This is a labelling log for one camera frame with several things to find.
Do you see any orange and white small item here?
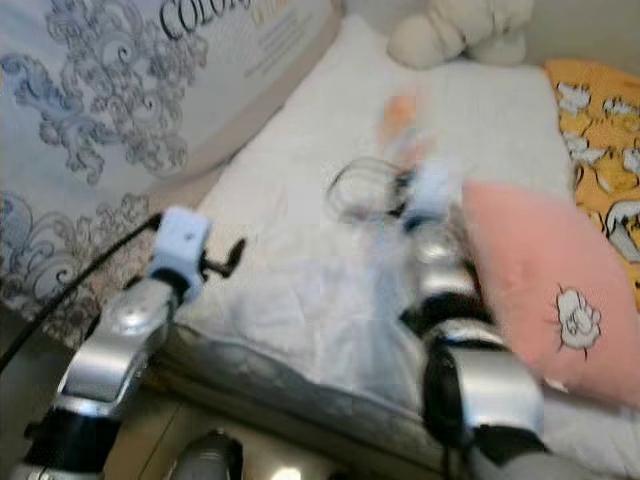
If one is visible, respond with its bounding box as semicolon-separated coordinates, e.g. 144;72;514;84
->
378;90;427;167

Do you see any white quilted mattress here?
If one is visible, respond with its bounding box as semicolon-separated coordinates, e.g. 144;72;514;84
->
160;15;640;480

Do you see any grey ornament print headboard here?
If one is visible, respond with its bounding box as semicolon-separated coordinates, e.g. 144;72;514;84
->
0;0;346;346

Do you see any grey robot leg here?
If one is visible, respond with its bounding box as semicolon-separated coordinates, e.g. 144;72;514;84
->
168;429;247;480

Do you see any pink cartoon print pillow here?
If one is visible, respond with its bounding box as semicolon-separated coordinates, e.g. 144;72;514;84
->
460;180;640;409

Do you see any beige plush toy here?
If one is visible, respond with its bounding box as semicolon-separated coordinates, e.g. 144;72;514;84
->
387;0;536;70

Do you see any yellow cartoon print pillow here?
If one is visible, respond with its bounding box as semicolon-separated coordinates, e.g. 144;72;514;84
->
544;58;640;313

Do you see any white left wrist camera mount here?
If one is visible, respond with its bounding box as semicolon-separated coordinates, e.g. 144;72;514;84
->
148;206;212;302

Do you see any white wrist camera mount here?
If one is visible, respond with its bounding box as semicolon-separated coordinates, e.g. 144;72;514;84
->
403;160;462;233
148;206;212;302

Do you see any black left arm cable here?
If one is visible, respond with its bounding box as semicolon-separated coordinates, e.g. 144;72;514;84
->
0;214;163;373

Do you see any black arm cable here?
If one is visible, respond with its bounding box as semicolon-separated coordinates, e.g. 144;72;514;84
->
0;214;163;373
325;157;413;223

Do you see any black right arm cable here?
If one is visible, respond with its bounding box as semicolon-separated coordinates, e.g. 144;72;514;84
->
325;157;413;223

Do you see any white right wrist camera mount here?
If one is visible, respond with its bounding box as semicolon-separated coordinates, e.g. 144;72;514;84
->
403;160;462;233

